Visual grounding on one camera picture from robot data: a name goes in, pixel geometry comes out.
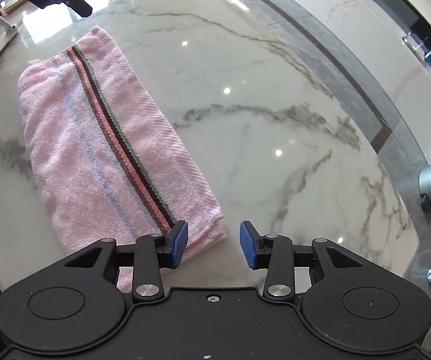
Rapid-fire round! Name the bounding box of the pink terry towel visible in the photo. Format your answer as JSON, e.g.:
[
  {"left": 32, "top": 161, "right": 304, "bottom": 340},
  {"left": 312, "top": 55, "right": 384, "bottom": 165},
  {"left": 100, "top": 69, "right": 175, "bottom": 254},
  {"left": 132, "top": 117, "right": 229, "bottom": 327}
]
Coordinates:
[{"left": 17, "top": 24, "right": 229, "bottom": 293}]

